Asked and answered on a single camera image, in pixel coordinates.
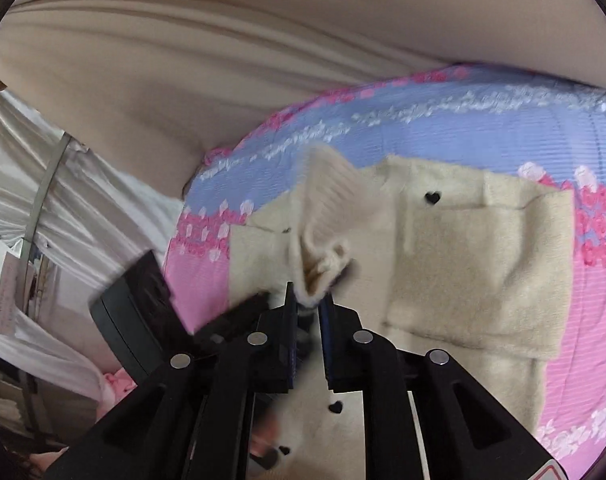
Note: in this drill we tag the pale paper note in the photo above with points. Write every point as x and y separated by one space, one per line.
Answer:
8 300

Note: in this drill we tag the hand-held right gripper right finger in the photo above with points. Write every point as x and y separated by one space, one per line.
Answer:
326 340

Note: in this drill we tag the pink floral bedsheet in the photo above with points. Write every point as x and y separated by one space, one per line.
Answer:
433 125

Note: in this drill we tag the grey metal pole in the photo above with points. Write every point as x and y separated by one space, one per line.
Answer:
48 180

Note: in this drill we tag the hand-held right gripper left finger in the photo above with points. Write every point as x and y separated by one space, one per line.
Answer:
289 330

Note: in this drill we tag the pink crumpled cloth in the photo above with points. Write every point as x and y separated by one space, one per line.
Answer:
118 385

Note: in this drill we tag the cream knit sweater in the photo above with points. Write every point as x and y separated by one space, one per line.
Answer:
458 260

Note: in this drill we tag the beige cloth backdrop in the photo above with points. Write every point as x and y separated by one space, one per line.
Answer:
233 60

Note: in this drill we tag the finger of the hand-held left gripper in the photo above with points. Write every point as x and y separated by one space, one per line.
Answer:
233 322

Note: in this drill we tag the white satin curtain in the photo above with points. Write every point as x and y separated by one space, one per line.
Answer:
108 200

